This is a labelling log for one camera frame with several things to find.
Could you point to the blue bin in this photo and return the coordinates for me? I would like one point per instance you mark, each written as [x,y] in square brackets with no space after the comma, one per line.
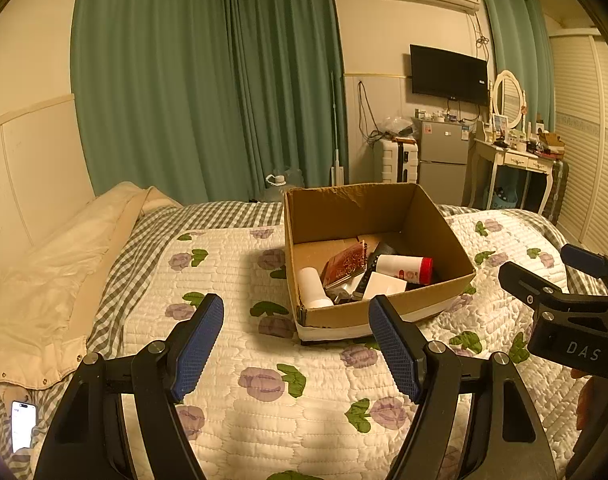
[506,197]

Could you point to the small photo frame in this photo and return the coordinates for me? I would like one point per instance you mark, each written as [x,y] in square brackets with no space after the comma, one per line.
[499,122]

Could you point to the red patterned booklet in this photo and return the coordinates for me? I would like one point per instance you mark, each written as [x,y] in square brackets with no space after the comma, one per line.
[344,262]

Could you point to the white dressing table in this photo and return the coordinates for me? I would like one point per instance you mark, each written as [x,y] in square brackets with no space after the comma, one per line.
[516,160]

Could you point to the clear water jug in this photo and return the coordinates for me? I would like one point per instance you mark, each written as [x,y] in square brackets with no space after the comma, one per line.
[286,185]

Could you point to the white suitcase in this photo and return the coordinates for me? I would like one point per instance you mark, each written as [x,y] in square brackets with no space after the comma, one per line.
[395,160]

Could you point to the black wall television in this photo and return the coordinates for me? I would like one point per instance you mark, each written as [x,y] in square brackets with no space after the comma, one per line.
[446,75]

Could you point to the silver refrigerator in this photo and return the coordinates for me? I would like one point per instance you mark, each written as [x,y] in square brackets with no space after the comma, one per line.
[441,160]

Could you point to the dark grey box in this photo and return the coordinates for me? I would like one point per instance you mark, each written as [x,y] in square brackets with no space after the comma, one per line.
[384,249]

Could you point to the white oval mirror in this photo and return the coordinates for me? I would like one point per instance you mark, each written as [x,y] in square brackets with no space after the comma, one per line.
[508,97]

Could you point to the cardboard box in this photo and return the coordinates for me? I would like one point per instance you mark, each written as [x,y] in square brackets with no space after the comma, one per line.
[424,310]

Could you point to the white floral quilt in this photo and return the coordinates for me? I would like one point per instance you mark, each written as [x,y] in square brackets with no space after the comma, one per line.
[264,410]

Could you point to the floral quilted bedspread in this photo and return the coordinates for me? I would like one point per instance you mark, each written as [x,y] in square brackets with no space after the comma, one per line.
[134,260]

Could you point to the small brown box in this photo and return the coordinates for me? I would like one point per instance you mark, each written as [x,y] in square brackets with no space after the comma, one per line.
[551,142]

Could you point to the narrow teal curtain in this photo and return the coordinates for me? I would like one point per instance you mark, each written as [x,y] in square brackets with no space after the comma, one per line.
[521,40]

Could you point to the white bottle with red cap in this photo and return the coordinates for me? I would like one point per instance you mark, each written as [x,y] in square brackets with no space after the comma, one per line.
[399,267]

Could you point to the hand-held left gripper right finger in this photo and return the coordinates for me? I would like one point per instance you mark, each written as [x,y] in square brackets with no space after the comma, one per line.
[391,350]

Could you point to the smartphone with lit screen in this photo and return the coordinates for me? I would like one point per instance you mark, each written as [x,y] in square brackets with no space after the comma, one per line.
[23,425]

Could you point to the small white box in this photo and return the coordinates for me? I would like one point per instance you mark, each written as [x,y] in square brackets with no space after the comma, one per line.
[384,285]

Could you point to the dark striped bag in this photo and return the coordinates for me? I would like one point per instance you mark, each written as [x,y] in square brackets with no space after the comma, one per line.
[555,190]

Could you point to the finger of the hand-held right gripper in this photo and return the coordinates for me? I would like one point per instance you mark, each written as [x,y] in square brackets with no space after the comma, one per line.
[524,280]
[584,260]

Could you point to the white slatted wardrobe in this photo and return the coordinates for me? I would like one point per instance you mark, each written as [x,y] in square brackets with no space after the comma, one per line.
[594,135]

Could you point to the wide teal curtain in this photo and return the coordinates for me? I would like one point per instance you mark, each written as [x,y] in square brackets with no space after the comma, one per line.
[194,85]

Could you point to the white mop pole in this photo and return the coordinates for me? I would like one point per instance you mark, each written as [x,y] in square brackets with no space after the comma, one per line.
[336,135]

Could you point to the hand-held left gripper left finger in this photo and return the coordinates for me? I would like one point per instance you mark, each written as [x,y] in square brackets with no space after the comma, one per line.
[199,345]

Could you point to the clear plastic bag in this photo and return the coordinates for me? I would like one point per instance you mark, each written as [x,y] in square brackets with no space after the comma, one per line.
[396,125]

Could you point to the white cylindrical handheld device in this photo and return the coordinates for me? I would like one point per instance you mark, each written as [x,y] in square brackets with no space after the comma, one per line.
[314,287]

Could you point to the beige jacket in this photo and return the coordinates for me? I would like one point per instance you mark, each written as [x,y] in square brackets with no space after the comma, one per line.
[54,285]

